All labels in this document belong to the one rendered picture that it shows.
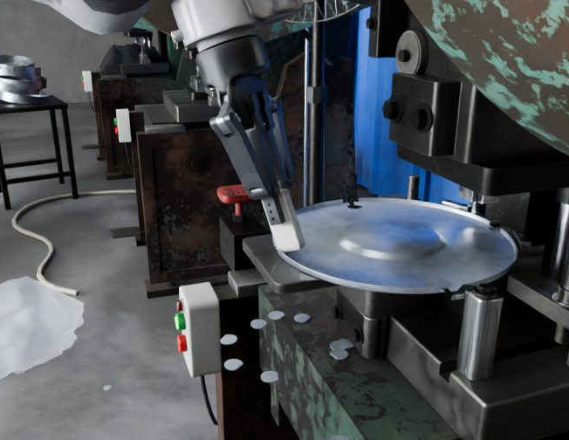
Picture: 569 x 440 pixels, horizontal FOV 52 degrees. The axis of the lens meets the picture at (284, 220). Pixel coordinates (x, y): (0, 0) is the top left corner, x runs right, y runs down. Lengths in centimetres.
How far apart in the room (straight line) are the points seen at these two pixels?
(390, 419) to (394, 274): 15
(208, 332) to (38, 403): 99
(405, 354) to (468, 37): 45
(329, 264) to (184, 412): 112
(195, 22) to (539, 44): 41
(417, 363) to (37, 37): 674
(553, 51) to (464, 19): 5
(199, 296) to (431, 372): 41
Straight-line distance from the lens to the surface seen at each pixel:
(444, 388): 65
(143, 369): 190
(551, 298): 70
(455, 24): 32
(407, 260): 67
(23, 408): 185
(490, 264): 69
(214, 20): 61
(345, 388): 69
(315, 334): 78
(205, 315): 92
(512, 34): 29
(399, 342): 71
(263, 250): 69
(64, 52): 720
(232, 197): 96
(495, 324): 60
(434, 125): 66
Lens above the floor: 105
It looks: 20 degrees down
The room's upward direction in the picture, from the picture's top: straight up
